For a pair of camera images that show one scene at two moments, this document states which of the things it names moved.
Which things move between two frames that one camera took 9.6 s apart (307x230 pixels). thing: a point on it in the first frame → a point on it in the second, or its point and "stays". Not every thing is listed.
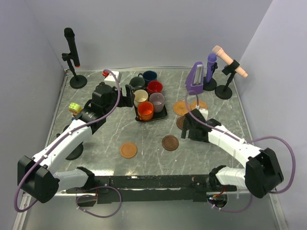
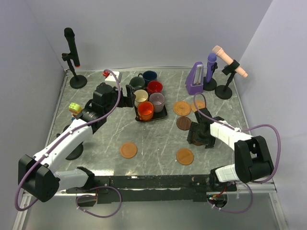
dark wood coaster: [170, 143] → [197, 143]
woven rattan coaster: [202, 104] stays
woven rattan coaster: [181, 108] stays
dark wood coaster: [180, 122] stays
